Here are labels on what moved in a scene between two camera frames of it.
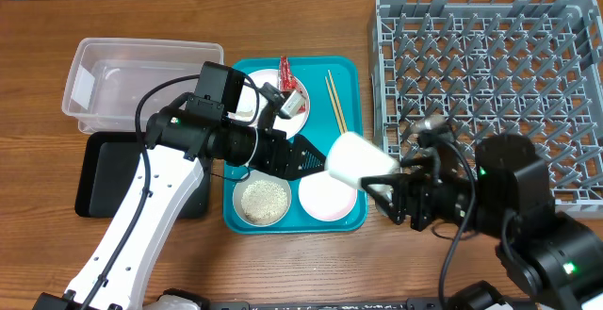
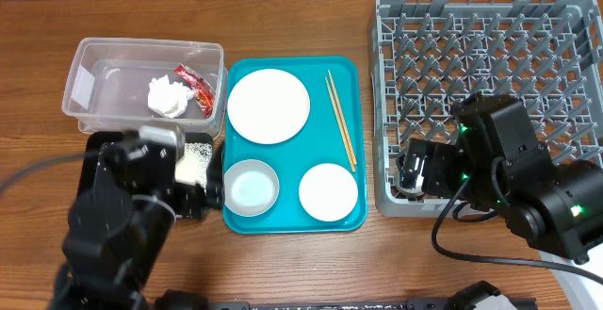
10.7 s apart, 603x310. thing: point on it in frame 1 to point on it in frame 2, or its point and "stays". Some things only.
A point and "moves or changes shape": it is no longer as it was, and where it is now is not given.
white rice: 264,202 moves or changes shape
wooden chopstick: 334,105 stays
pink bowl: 325,198 stays
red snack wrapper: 287,80 to 203,93
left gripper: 289,166 to 194,199
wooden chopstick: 342,119 stays
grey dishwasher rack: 490,62 stays
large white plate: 247,103 stays
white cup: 351,157 moves or changes shape
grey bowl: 261,199 moves or changes shape
